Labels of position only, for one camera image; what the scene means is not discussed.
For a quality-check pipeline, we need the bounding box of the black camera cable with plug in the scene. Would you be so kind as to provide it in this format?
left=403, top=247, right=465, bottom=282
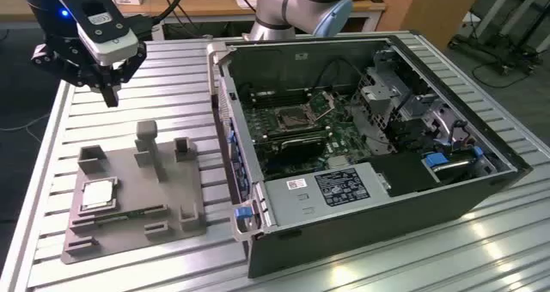
left=123, top=0, right=187, bottom=42

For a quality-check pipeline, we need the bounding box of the grey power supply unit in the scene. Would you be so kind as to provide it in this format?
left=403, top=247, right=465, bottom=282
left=263, top=161, right=393, bottom=228

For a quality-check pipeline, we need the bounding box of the metal socket cover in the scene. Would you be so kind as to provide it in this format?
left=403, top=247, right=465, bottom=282
left=303, top=90, right=345, bottom=122

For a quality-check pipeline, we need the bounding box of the silver square CPU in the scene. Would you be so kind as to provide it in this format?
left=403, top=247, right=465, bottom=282
left=80, top=179, right=126, bottom=211

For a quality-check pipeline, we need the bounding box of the black open PC case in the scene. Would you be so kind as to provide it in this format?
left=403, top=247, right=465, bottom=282
left=205, top=34, right=534, bottom=279

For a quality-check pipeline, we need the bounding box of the black graphics card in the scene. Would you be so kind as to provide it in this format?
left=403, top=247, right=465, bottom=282
left=273, top=133, right=331, bottom=161

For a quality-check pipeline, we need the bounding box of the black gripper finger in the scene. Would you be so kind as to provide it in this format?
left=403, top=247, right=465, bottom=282
left=31, top=43, right=119, bottom=109
left=110, top=42, right=148, bottom=108

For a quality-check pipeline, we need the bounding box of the brown wooden cabinet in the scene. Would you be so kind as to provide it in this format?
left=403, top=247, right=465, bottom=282
left=377, top=0, right=489, bottom=51

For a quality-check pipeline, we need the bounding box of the black plastic inner cover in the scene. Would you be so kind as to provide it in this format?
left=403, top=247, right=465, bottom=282
left=369, top=151, right=444, bottom=199

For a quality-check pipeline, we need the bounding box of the coloured power wire bundle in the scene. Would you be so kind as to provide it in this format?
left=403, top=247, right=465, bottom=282
left=447, top=119, right=477, bottom=151

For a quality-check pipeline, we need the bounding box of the silver metal drive cage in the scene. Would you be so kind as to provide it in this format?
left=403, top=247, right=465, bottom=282
left=351, top=42, right=437, bottom=154

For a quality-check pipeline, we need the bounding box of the CPU socket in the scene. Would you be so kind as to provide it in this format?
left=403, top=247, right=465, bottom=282
left=273, top=106, right=320, bottom=134

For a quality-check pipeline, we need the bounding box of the wheeled equipment stand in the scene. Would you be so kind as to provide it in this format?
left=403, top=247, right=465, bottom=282
left=447, top=0, right=550, bottom=77

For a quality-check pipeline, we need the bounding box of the grey plastic parts rack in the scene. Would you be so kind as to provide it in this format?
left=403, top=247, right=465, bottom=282
left=60, top=119, right=212, bottom=266

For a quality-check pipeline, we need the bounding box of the black RAM slot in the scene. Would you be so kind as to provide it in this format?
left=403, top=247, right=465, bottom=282
left=253, top=99, right=312, bottom=108
left=252, top=96, right=312, bottom=104
left=249, top=90, right=309, bottom=97
left=251, top=93, right=311, bottom=100

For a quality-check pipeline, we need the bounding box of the small silver chipset heatsink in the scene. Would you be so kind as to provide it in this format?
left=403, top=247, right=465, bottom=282
left=329, top=155, right=353, bottom=170

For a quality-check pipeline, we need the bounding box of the green RAM stick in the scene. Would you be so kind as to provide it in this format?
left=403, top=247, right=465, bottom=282
left=95, top=209, right=151, bottom=224

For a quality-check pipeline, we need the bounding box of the green motherboard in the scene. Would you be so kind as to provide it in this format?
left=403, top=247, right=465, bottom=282
left=240, top=90, right=375, bottom=180

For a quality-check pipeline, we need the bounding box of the black looped wire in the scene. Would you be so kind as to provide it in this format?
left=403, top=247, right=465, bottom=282
left=312, top=57, right=367, bottom=90

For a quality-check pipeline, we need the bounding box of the blue disk carrier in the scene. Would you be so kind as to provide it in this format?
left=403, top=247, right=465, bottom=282
left=423, top=152, right=452, bottom=173

